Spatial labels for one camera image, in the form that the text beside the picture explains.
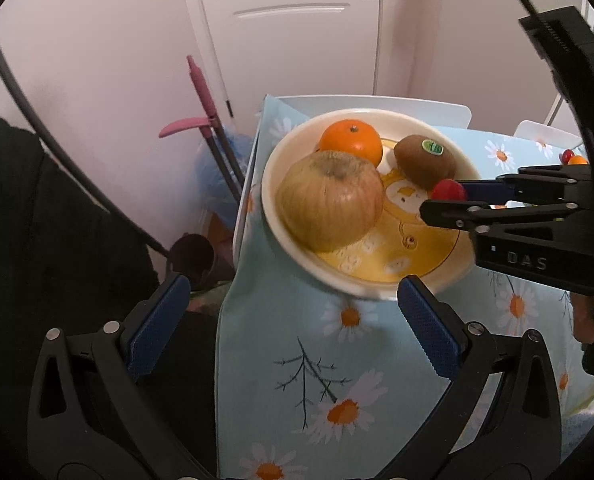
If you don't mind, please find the red cherry tomato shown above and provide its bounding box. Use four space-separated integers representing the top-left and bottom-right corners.
560 148 574 165
430 179 467 202

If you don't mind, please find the brown kiwi with sticker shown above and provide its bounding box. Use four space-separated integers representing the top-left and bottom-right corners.
393 134 456 191

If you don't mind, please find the brownish old apple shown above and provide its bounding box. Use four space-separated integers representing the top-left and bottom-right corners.
275 151 385 252

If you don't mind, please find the small tangerine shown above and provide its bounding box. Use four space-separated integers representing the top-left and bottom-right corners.
318 119 382 167

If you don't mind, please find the large orange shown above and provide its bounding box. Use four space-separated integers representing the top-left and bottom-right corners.
567 155 589 166

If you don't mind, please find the person's right hand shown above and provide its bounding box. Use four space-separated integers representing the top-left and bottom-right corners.
570 292 594 344

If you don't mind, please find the cream cartoon bowl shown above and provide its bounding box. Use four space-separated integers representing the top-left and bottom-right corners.
261 108 479 300

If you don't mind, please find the black hanging jacket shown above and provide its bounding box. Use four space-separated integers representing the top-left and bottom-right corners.
0 118 159 479

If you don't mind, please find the daisy print tablecloth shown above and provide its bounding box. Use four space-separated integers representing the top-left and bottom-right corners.
216 96 594 479

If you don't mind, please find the blue water bottle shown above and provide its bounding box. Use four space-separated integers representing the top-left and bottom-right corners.
195 130 252 231

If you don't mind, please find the white panel door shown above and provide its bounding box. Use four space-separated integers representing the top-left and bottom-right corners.
176 0 418 126

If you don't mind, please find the black clothes rack pole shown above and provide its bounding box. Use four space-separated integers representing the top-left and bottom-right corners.
0 23 172 260

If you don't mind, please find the white table rail right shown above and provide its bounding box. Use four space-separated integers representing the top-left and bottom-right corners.
514 120 583 148

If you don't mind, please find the pink broom handle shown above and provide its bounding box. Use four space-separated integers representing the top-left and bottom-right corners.
158 55 245 203

